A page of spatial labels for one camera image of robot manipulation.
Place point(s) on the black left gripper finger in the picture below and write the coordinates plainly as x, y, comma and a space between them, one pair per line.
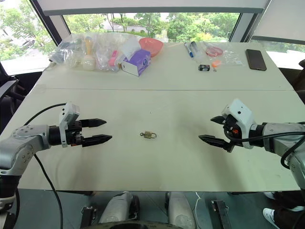
97, 139
94, 122

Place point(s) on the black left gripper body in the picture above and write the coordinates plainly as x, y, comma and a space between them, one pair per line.
74, 134

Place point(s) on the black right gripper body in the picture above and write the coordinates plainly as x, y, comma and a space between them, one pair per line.
232, 136

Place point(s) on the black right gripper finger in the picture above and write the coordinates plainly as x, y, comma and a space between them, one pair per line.
214, 141
218, 120

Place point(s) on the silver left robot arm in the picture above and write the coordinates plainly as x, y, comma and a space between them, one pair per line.
21, 143

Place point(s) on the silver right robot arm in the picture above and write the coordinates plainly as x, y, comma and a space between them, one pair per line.
283, 137

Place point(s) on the small brass padlock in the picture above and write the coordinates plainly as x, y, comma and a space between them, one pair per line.
149, 135

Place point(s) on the black rectangular battery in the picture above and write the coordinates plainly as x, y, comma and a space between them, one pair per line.
204, 67

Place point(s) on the orange round cap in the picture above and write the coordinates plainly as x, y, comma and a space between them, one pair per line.
216, 63

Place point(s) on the white round jar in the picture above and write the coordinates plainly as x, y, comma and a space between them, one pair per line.
88, 63

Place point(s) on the pink plastic item in bag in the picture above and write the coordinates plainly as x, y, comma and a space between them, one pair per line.
113, 59

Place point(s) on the empty clear plastic bag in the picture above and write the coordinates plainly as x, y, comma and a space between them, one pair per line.
233, 56

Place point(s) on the white sneaker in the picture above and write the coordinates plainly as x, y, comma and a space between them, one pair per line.
270, 215
270, 195

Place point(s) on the silver robot leg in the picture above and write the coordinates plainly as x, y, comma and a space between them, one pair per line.
116, 207
179, 210

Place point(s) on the black smartphone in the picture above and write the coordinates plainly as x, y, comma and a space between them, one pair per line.
256, 59

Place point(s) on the purple and white tissue box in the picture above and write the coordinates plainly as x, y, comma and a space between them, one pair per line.
137, 62

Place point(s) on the black office chair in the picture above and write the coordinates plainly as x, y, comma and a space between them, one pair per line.
9, 95

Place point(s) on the blue marker pen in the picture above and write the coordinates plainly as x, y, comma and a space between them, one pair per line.
188, 49

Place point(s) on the clear bag with dark items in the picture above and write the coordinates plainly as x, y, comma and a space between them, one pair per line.
63, 51

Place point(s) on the clear bag with white packet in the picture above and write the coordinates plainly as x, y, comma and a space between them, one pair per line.
129, 47

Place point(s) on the dark brown chair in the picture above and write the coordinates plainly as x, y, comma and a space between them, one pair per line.
300, 81

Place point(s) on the dark trouser leg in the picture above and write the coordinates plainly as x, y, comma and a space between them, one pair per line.
290, 210

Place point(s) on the pink plastic bowl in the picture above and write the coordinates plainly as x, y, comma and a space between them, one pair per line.
151, 46

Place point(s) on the white roller blind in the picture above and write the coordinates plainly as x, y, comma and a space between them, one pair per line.
152, 6
281, 19

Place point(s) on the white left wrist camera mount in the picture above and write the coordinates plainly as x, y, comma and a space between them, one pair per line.
69, 112

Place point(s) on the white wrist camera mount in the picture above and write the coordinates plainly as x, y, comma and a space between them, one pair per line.
69, 112
240, 112

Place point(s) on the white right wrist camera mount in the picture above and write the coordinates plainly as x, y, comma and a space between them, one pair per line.
240, 112

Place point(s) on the black metal bracket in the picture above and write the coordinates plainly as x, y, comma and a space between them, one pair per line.
221, 214
88, 215

